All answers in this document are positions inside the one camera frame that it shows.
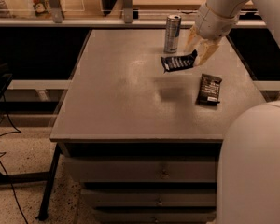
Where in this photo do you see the black rxbar chocolate wrapper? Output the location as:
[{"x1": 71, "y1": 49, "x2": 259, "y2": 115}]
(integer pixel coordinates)
[{"x1": 196, "y1": 74, "x2": 222, "y2": 106}]

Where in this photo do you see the top grey drawer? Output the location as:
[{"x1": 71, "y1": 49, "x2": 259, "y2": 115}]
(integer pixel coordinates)
[{"x1": 65, "y1": 157, "x2": 217, "y2": 183}]

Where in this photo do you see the bottom grey drawer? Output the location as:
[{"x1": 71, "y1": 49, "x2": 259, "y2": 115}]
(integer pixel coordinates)
[{"x1": 94, "y1": 208, "x2": 216, "y2": 224}]

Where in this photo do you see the left grey metal bracket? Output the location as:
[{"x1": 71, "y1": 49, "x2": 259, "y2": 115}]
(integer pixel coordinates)
[{"x1": 49, "y1": 0, "x2": 63, "y2": 23}]

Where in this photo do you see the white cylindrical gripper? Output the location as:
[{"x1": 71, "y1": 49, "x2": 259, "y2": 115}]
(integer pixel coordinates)
[{"x1": 184, "y1": 3, "x2": 240, "y2": 66}]

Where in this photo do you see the grey drawer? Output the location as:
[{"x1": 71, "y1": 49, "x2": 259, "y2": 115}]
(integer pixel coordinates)
[
  {"x1": 81, "y1": 189, "x2": 216, "y2": 207},
  {"x1": 94, "y1": 208, "x2": 216, "y2": 224},
  {"x1": 65, "y1": 157, "x2": 217, "y2": 183}
]

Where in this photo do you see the grey drawer cabinet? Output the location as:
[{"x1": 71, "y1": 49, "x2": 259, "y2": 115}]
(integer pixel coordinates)
[{"x1": 50, "y1": 30, "x2": 263, "y2": 215}]

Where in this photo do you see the silver blue drink can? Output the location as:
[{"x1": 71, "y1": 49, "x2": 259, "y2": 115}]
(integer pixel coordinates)
[{"x1": 164, "y1": 14, "x2": 181, "y2": 53}]

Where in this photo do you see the middle grey drawer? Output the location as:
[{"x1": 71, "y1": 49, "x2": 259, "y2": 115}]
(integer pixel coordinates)
[{"x1": 81, "y1": 189, "x2": 216, "y2": 207}]

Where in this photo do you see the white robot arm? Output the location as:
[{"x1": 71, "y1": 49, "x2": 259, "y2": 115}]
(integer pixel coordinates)
[{"x1": 186, "y1": 0, "x2": 280, "y2": 224}]

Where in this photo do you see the black desk leg frame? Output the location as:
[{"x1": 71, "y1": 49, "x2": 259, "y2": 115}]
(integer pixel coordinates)
[{"x1": 0, "y1": 145, "x2": 61, "y2": 221}]

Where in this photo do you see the black floor cable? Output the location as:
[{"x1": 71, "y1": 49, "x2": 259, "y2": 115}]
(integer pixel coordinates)
[{"x1": 0, "y1": 93, "x2": 30, "y2": 224}]

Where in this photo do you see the blue rxbar blueberry wrapper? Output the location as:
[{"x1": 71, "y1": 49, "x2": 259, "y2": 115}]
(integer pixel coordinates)
[{"x1": 161, "y1": 49, "x2": 198, "y2": 72}]

